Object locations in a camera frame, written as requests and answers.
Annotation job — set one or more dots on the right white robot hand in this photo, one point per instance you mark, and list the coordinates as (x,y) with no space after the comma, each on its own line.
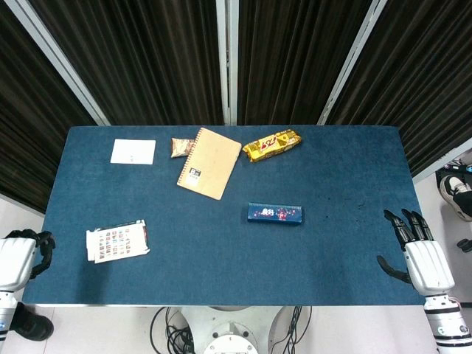
(427,265)

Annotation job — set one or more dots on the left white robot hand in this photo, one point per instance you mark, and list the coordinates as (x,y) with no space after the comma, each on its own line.
(16,262)

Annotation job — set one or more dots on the blue glasses case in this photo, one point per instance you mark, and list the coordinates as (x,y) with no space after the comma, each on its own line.
(274,214)

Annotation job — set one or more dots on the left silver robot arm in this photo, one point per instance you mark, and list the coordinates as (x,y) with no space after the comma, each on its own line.
(5,309)

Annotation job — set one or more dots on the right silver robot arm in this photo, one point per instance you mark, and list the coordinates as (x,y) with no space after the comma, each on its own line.
(444,321)

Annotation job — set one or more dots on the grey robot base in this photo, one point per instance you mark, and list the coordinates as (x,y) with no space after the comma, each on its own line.
(230,339)

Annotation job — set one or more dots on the black caster wheel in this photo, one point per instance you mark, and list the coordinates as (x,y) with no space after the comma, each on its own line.
(464,245)

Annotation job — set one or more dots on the black shoe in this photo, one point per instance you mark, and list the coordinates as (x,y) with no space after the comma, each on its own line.
(35,326)

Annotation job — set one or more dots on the white and black sneaker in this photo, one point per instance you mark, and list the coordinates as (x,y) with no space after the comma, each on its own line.
(451,186)

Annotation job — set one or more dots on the white picture sticker sheet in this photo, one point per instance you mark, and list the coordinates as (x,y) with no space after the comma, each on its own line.
(118,241)

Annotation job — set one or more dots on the dark pleated curtain panel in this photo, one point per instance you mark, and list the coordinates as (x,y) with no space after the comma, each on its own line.
(424,73)
(29,129)
(295,55)
(147,55)

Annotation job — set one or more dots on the white notepad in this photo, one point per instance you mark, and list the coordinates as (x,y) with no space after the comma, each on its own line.
(132,151)

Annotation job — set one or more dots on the yellow biscuit pack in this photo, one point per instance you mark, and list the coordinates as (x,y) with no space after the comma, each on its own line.
(271,145)

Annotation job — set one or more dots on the small crinkled snack packet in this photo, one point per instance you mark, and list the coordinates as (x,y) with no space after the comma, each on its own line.
(180,147)

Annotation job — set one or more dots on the blue table cloth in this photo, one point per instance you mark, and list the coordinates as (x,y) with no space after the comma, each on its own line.
(221,258)

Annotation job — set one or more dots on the tan spiral notebook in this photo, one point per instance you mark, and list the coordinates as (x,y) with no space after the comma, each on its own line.
(210,162)

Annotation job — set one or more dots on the white partition post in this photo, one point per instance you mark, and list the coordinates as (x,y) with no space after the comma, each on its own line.
(442,161)
(226,55)
(55,55)
(350,55)

